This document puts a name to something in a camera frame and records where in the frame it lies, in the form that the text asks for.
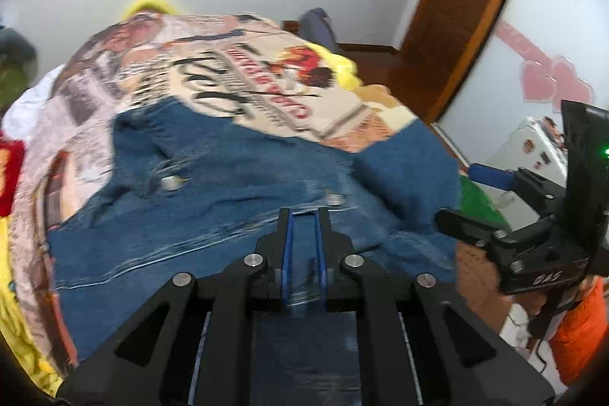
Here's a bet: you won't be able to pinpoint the printed newspaper-pattern blanket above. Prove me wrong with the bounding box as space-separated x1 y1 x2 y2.
8 11 506 378

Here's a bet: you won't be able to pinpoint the grey-blue backpack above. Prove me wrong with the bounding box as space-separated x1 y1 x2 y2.
297 7 341 54

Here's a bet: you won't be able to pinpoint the pink heart wall decoration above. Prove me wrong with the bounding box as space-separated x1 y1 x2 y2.
494 21 596 113

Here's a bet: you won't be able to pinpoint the blue denim jacket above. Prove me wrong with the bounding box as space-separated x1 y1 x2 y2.
48 98 461 405

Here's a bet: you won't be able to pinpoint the white appliance with stickers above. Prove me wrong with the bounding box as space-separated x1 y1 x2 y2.
472 116 567 230

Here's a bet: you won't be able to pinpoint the brown wooden door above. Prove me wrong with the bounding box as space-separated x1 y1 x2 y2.
391 0 504 123

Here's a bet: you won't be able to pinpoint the red plush toy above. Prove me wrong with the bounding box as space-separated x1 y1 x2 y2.
0 135 25 217

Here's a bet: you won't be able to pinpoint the green patterned storage box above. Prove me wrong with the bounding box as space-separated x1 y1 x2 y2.
0 26 37 115

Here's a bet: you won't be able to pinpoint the orange sleeve right forearm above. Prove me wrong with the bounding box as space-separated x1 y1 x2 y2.
549 276 608 387

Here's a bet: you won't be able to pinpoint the yellow garment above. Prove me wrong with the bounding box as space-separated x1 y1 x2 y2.
0 217 63 398

